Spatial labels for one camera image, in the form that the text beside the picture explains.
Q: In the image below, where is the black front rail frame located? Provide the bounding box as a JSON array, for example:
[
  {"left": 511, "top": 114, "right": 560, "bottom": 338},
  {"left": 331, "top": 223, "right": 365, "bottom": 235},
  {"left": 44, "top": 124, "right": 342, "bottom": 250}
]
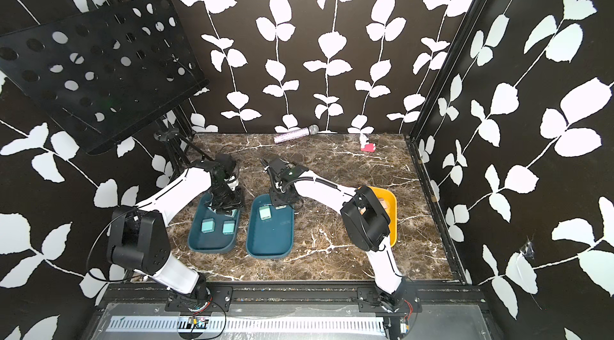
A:
[{"left": 83, "top": 281, "right": 503, "bottom": 339}]

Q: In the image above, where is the pink white small box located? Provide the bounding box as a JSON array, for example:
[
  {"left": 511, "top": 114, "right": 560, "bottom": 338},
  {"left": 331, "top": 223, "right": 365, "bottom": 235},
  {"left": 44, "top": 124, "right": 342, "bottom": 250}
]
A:
[{"left": 359, "top": 135, "right": 376, "bottom": 152}]

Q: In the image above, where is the yellow storage box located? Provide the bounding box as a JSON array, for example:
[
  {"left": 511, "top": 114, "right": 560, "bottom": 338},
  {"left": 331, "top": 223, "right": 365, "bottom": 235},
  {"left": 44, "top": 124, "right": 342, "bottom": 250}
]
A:
[{"left": 371, "top": 187, "right": 398, "bottom": 247}]

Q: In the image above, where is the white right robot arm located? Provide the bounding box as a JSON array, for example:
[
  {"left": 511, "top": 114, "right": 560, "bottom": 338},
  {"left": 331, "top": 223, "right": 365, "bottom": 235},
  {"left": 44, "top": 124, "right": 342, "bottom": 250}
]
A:
[{"left": 261, "top": 157, "right": 404, "bottom": 297}]

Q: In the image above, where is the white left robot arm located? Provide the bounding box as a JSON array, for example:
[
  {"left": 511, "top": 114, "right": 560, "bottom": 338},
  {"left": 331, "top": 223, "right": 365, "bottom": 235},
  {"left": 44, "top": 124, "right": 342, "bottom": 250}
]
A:
[{"left": 106, "top": 153, "right": 244, "bottom": 295}]

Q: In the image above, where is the teal storage box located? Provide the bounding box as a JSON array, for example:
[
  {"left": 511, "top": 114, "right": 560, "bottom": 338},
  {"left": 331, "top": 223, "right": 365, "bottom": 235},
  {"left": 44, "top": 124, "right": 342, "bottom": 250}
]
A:
[
  {"left": 187, "top": 193, "right": 241, "bottom": 254},
  {"left": 246, "top": 194, "right": 294, "bottom": 259}
]

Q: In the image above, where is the black music stand tripod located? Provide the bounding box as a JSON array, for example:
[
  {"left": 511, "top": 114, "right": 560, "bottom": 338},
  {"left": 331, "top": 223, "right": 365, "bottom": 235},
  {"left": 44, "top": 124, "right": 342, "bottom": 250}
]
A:
[{"left": 154, "top": 120, "right": 211, "bottom": 180}]

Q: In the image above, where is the black perforated music stand desk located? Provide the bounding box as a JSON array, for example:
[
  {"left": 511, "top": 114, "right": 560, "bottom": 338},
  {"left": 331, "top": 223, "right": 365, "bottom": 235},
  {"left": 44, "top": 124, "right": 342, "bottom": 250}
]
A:
[{"left": 1, "top": 0, "right": 209, "bottom": 155}]

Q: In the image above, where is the blue teal plug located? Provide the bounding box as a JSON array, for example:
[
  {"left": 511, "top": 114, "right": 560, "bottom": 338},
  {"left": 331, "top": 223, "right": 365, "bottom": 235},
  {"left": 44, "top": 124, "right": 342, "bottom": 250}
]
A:
[
  {"left": 201, "top": 219, "right": 215, "bottom": 234},
  {"left": 225, "top": 209, "right": 238, "bottom": 219},
  {"left": 222, "top": 220, "right": 236, "bottom": 236}
]

